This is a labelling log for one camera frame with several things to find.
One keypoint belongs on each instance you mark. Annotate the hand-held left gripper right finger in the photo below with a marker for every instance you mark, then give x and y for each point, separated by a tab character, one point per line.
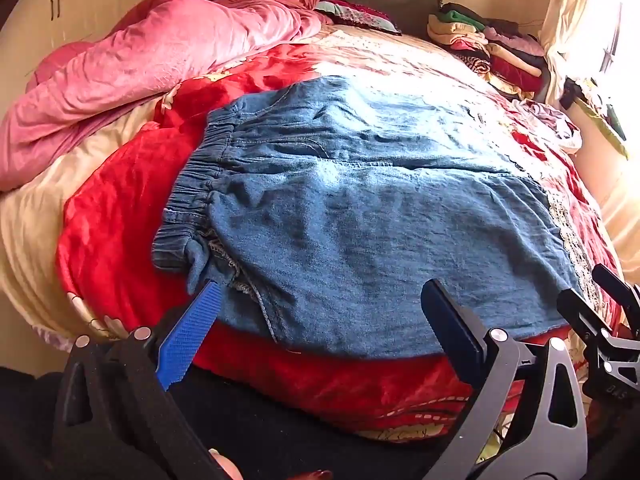
450	325

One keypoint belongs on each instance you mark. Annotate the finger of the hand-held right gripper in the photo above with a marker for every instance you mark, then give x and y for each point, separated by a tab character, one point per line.
607	355
620	287

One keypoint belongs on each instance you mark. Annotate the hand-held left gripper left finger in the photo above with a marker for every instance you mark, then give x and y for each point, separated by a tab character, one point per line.
192	332

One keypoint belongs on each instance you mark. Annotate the blue denim pants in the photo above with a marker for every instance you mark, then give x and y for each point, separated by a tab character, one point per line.
360	210

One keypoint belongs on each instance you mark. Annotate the person's left hand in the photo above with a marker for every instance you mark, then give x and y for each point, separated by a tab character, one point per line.
227	467

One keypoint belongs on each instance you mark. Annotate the red floral blanket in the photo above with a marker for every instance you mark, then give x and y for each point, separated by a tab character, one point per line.
115	240

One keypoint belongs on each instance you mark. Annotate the person's black clothing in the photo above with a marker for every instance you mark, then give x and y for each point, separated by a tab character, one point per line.
310	440

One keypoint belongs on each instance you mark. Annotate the green cloth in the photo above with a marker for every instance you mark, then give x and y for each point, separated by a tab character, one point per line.
602	120

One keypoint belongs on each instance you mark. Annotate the pale lilac cloth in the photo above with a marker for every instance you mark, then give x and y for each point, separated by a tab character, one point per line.
555	122

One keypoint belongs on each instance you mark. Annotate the cream blanket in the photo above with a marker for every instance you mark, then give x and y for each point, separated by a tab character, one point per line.
35	240

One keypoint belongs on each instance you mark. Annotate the cream lace bedspread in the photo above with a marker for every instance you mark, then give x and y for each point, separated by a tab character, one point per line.
400	60

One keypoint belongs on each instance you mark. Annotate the pile of folded clothes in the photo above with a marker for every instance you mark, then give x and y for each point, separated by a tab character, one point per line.
490	50

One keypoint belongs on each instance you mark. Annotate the pink duvet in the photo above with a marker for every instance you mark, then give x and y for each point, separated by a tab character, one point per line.
150	65

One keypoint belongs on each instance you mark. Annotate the cream curtain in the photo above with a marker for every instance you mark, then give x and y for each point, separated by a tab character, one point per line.
570	10

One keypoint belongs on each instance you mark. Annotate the floral pillow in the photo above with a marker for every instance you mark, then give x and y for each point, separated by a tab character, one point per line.
357	16

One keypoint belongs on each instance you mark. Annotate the cream wardrobe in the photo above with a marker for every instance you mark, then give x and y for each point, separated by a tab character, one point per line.
70	0

